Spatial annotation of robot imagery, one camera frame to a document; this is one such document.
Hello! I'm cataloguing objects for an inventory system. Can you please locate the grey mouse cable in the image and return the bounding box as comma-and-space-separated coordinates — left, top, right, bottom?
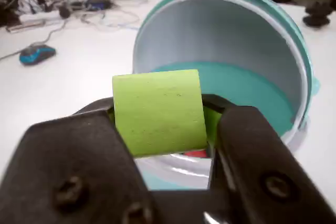
0, 18, 68, 61

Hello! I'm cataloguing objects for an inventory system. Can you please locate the flat grey strip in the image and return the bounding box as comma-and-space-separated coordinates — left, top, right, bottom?
5, 18, 46, 33

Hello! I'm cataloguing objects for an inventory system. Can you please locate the tangled cable bundle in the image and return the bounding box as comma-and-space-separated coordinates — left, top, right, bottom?
0, 0, 57, 25

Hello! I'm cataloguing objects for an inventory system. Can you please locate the red lego block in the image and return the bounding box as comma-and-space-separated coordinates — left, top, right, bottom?
182, 150, 211, 159

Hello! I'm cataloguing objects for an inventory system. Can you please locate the teal animal-shaped bin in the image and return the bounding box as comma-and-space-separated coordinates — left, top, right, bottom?
132, 0, 321, 190

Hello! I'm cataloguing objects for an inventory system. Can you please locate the white looped cable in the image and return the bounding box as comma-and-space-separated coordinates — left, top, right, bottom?
78, 7, 141, 32

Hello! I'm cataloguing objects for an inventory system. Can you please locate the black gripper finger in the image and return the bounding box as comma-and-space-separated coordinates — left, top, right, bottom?
0, 97, 163, 224
201, 94, 336, 224

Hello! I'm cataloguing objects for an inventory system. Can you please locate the blue electronic device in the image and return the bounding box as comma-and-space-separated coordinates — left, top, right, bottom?
86, 0, 113, 12

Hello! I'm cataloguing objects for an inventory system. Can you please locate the blue and black mouse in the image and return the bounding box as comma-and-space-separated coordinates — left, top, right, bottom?
19, 44, 57, 67

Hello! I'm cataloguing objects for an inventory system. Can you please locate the black round knob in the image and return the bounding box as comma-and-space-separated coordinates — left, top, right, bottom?
302, 0, 332, 28

